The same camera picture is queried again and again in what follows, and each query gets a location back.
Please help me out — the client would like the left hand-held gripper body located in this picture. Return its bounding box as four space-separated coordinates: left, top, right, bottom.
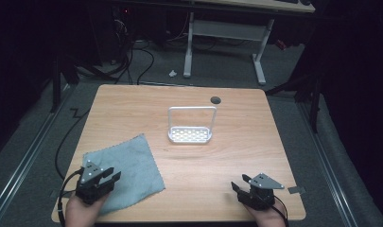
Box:
75 159 115 205

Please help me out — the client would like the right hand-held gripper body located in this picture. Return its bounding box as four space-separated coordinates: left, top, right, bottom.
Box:
237 172 286 212

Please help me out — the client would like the grey-blue cloth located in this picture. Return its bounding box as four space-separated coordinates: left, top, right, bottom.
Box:
81 133 166 217

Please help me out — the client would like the white rack with handle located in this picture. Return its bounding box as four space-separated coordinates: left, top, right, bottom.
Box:
166 105 218 145

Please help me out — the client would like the person's right hand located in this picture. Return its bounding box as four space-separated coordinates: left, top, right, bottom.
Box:
244 201 287 227

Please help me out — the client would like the person's left hand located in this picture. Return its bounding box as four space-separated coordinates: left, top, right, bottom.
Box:
64 192 111 227

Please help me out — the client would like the grey tape piece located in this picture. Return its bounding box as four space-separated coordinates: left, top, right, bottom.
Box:
287 185 306 195

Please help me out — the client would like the black metal stand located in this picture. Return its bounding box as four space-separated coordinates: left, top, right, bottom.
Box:
49 54 80 114
264 71 323 134

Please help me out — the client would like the dark computer tower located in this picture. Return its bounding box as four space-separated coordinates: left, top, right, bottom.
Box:
109 5 134 64

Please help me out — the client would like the left hand-held gripper black cable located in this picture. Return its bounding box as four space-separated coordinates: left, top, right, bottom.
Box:
57 167 86 227

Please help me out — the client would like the hand-held gripper black cable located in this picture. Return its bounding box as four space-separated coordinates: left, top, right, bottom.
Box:
271 195 290 227
57 167 86 227

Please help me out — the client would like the right hand-held gripper black cable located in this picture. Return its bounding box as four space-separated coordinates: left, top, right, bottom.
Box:
271 195 290 227

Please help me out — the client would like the black floor cable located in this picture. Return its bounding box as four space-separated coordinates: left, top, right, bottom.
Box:
54 108 92 182

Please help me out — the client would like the metal floor rail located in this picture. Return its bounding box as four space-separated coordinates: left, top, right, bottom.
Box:
297 101 359 227
0 82 73 219

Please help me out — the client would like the bundle of black cables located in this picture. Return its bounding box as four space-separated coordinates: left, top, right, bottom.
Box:
112 39 156 86

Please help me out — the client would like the desk with white frame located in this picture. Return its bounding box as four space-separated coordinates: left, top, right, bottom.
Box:
182 0 317 86

